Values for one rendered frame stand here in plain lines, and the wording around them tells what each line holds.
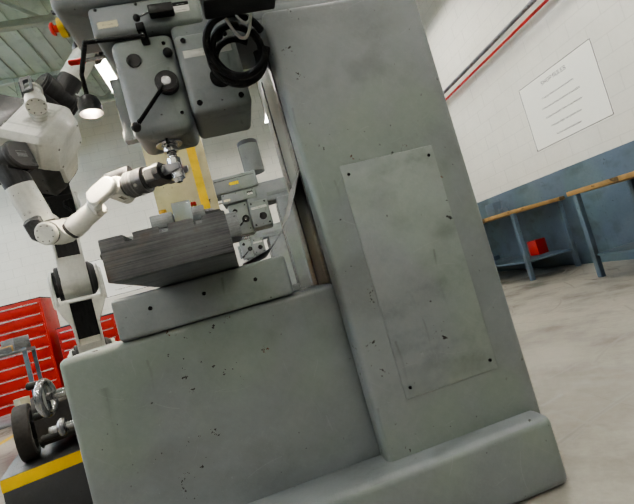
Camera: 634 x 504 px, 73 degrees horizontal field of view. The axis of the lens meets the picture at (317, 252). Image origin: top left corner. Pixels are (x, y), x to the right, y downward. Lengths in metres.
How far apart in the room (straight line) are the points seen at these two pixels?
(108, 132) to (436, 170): 10.56
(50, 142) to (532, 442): 1.83
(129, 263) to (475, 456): 1.02
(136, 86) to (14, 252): 10.27
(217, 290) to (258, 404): 0.35
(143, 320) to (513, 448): 1.09
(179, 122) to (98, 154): 10.04
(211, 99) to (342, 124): 0.42
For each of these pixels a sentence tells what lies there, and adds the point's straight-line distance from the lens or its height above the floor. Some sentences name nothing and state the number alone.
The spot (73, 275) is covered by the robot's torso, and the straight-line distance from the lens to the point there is 2.02.
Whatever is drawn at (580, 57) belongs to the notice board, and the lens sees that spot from 5.85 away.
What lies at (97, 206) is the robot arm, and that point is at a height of 1.17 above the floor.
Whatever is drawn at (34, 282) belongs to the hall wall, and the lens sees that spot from 11.43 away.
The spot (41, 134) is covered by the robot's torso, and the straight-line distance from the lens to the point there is 1.84.
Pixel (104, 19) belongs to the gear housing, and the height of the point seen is 1.68.
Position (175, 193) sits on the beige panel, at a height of 1.60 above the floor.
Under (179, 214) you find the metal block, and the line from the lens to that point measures 1.30.
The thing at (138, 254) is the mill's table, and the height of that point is 0.88.
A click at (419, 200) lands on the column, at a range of 1.34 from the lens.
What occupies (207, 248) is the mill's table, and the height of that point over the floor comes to 0.86.
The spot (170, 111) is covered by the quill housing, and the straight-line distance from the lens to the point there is 1.48.
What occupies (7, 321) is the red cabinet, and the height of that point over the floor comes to 1.25.
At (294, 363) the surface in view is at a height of 0.53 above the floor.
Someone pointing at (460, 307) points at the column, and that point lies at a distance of 1.36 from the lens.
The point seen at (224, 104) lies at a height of 1.35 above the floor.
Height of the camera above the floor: 0.76
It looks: 3 degrees up
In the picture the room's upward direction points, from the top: 16 degrees counter-clockwise
